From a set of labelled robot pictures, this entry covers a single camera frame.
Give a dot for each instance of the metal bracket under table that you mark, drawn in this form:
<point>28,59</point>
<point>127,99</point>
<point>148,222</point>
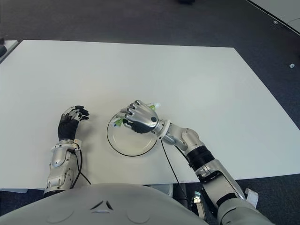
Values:
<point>197,204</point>

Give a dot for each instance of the grey robot torso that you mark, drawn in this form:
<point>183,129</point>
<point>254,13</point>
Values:
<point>105,206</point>

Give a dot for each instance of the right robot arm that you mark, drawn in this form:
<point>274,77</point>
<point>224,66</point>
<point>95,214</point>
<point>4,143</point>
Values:
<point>211,168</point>

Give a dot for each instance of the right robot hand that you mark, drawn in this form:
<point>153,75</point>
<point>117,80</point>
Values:
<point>143,117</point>

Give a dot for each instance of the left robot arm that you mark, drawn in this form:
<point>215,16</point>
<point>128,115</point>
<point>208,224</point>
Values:
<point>59,166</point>

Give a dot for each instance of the green white toothpaste tube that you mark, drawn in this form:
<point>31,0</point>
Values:
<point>155,105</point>

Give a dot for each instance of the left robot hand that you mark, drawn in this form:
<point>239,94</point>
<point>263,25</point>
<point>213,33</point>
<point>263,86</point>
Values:
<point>68,129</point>

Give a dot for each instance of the white plate black rim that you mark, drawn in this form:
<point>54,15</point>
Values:
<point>131,143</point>

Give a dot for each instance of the white background table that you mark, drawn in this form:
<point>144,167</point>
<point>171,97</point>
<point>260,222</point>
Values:
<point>283,11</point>

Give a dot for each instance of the grey side table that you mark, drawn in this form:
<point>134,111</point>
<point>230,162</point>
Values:
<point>11,48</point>

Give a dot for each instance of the white paper slip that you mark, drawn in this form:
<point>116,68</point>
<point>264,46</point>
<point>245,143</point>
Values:
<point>252,197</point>

